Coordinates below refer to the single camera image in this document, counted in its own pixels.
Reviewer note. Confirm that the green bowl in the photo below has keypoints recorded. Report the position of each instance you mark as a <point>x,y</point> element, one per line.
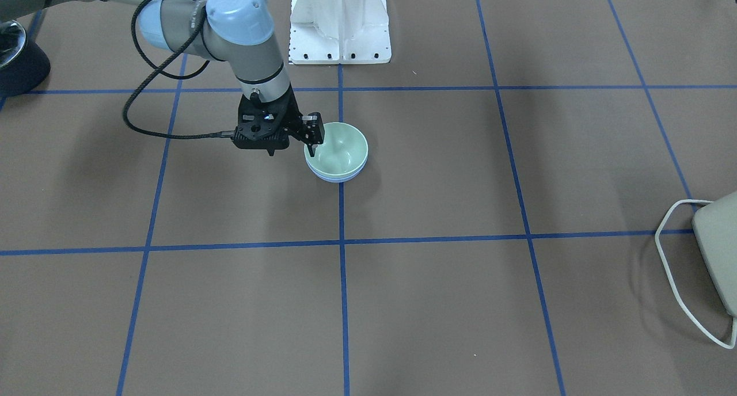
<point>344,149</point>

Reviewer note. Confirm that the dark blue saucepan with lid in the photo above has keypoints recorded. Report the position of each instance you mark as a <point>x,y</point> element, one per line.
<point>23,64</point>

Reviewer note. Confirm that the blue bowl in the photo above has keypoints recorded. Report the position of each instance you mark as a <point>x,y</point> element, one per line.
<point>336,178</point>

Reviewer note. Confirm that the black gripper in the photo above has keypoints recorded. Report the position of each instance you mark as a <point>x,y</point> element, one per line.
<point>292,115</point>

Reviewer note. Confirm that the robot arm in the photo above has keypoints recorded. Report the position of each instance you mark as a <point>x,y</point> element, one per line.
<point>238,32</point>

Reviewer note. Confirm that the cream toaster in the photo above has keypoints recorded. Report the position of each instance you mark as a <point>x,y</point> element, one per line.
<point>714,226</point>

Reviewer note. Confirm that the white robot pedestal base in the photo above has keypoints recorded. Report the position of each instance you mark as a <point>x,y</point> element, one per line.
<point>326,32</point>

